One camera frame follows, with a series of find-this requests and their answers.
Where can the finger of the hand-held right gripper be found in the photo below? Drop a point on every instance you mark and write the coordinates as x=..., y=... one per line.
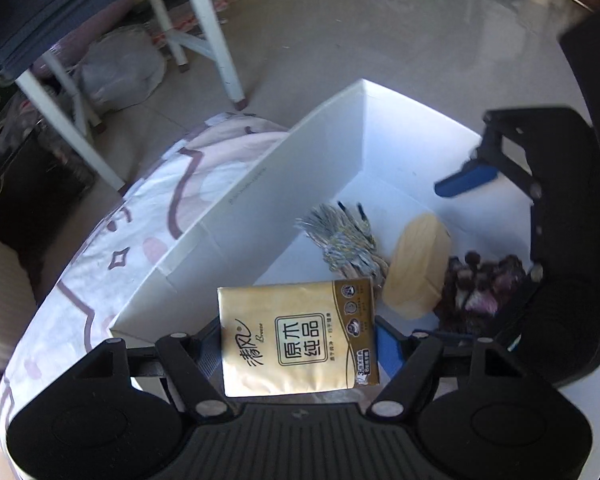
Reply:
x=467, y=180
x=532, y=300

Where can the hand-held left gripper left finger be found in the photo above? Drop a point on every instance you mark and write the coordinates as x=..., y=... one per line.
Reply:
x=207, y=355

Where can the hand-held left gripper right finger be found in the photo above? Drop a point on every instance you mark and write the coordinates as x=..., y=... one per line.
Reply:
x=387, y=351

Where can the brown yarn crochet doll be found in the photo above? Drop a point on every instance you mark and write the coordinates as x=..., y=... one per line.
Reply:
x=480, y=290

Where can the yellow tissue packet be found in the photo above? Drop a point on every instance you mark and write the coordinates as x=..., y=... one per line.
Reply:
x=300, y=340

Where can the oval wooden piece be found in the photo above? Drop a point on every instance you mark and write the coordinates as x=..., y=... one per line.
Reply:
x=415, y=265

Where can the white shoe box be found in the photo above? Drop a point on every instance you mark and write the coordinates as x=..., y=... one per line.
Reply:
x=330, y=160

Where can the white ribbed suitcase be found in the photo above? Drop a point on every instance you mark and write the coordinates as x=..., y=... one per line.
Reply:
x=0, y=280

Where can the black bag on floor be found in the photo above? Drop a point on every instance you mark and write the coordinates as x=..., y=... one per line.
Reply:
x=25, y=185

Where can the translucent plastic bag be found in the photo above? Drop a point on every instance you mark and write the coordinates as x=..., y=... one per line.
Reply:
x=120, y=70

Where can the white table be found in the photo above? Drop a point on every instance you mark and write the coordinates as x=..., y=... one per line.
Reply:
x=205, y=25

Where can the dark blue cloth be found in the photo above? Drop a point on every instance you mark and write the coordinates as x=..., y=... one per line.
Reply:
x=55, y=10

